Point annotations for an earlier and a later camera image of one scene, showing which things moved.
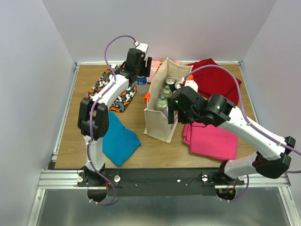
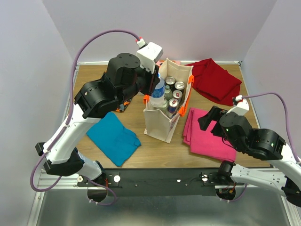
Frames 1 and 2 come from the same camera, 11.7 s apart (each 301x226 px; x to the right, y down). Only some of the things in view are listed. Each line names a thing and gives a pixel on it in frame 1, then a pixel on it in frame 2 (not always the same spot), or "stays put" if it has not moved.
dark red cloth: [212, 81] stays put
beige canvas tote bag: [155, 123] stays put
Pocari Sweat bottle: [165, 111] to [157, 99]
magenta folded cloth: [214, 142] stays put
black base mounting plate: [159, 182] stays put
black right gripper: [171, 105] to [215, 113]
